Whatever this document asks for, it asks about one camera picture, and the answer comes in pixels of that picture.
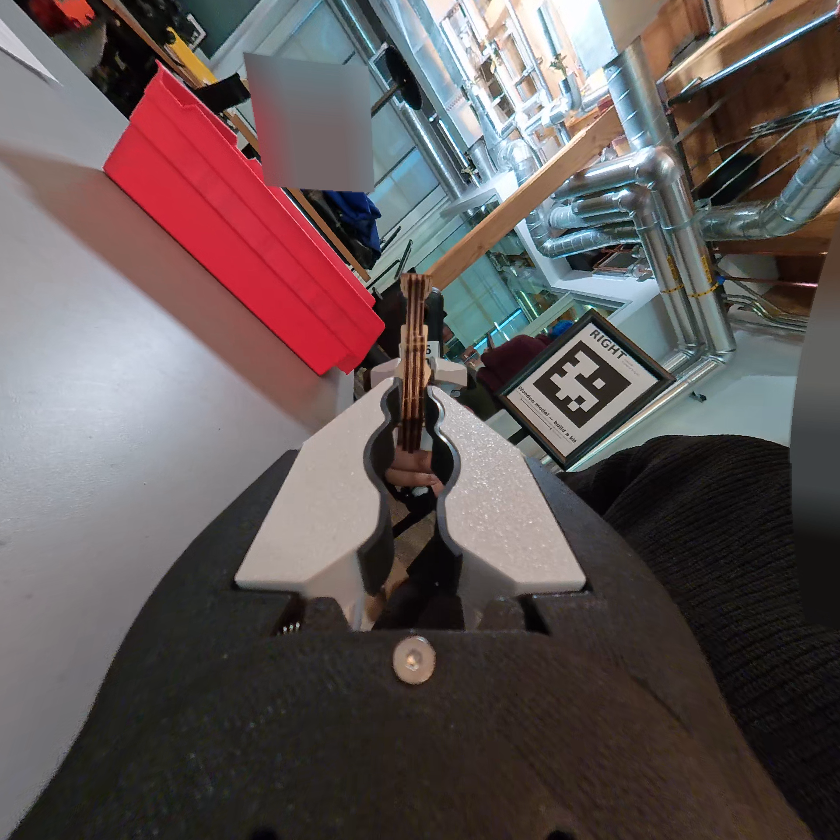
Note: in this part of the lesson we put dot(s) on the yellow object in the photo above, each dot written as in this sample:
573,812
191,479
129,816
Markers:
191,62

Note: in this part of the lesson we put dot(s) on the person's right hand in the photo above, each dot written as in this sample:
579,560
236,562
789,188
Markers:
413,474

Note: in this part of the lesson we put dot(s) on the person's right forearm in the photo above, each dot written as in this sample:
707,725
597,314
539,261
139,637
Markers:
689,558

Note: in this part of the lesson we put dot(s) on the red plastic bin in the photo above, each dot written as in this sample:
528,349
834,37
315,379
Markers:
229,216

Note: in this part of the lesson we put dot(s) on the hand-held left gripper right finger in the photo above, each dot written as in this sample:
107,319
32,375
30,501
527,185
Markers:
512,518

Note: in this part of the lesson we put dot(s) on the black round disc lamp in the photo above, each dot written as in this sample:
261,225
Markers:
401,75

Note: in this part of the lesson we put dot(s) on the layered wooden model piece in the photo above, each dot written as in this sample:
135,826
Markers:
415,328

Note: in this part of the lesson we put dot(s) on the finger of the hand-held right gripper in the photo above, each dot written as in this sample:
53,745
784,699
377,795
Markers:
449,375
386,374

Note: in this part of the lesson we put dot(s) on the silver bent duct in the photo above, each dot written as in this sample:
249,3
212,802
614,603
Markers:
787,190

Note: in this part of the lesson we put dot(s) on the grey desk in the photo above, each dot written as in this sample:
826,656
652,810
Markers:
98,394

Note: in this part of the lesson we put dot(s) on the shiny silver pipe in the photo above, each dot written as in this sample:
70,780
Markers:
418,128

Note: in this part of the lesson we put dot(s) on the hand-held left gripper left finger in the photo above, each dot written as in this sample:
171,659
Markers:
308,512

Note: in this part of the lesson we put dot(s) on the wooden post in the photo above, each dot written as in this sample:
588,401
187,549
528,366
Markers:
525,197

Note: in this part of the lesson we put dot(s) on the silver ventilation duct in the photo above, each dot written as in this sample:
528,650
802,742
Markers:
633,98

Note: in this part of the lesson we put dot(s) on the blue jacket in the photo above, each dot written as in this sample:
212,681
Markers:
358,220

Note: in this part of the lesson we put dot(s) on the white paper sheet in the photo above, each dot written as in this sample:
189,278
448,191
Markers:
23,49

